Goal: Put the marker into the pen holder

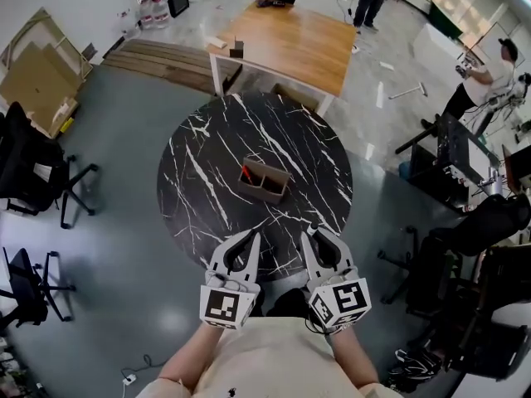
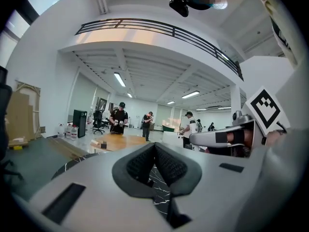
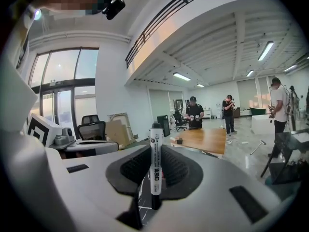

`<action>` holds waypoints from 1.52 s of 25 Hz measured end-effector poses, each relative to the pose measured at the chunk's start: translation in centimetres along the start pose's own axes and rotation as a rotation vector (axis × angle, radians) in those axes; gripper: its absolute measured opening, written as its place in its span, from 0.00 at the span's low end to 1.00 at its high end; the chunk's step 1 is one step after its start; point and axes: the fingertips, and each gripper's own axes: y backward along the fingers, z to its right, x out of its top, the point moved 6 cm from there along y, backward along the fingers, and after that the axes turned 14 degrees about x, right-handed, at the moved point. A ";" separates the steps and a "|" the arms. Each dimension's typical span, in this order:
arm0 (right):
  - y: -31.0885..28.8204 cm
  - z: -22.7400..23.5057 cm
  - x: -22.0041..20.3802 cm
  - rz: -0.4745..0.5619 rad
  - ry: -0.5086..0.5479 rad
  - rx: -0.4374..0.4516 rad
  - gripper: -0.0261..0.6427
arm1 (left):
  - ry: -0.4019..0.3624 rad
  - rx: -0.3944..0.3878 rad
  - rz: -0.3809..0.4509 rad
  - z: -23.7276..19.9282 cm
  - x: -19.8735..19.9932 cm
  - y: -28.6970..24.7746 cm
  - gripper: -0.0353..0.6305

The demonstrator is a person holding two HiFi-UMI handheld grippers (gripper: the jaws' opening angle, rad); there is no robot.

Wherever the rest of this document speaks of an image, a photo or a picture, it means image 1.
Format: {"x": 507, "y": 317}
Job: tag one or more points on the clear water bottle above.
{"x": 146, "y": 15}
{"x": 161, "y": 13}

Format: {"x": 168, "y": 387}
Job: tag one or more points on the red pen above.
{"x": 247, "y": 174}

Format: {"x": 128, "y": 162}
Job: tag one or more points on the black mesh office chair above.
{"x": 29, "y": 288}

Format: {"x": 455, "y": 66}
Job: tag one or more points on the person's black trouser leg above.
{"x": 286, "y": 303}

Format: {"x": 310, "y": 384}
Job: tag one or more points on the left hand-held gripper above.
{"x": 226, "y": 305}

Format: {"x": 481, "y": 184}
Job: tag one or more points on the white power strip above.
{"x": 129, "y": 379}

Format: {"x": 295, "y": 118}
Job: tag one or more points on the black marble round table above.
{"x": 207, "y": 160}

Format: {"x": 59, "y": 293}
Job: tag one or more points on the black rectangular table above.
{"x": 452, "y": 156}

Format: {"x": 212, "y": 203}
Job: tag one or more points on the small black box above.
{"x": 237, "y": 50}

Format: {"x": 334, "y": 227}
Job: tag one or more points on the cardboard sheets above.
{"x": 37, "y": 81}

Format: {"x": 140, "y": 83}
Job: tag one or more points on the black striped backpack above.
{"x": 415, "y": 367}

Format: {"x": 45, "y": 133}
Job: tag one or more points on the brown cardboard divider box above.
{"x": 265, "y": 191}

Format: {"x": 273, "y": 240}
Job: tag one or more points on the person's left forearm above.
{"x": 191, "y": 359}

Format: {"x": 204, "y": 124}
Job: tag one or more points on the white stick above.
{"x": 408, "y": 91}

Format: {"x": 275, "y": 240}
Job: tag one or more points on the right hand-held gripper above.
{"x": 342, "y": 301}

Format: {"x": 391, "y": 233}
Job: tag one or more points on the person's beige shirt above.
{"x": 269, "y": 363}

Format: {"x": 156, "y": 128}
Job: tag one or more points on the tall black office chair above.
{"x": 29, "y": 164}

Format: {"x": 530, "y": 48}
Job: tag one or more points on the wooden rectangular table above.
{"x": 294, "y": 44}

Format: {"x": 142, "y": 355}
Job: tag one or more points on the flat beige box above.
{"x": 216, "y": 42}

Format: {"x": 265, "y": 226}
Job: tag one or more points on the wooden floor planks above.
{"x": 166, "y": 62}

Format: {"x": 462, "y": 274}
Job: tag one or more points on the person's right forearm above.
{"x": 354, "y": 359}

